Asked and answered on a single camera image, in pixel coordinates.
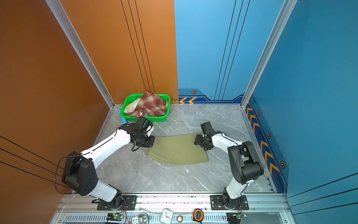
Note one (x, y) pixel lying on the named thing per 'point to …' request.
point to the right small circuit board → (242, 215)
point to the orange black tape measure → (198, 215)
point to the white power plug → (136, 220)
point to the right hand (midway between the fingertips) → (197, 143)
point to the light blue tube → (124, 120)
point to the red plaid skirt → (150, 105)
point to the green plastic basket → (128, 98)
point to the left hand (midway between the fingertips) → (153, 142)
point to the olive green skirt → (177, 149)
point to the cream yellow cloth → (131, 107)
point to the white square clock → (166, 216)
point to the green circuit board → (114, 217)
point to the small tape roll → (179, 219)
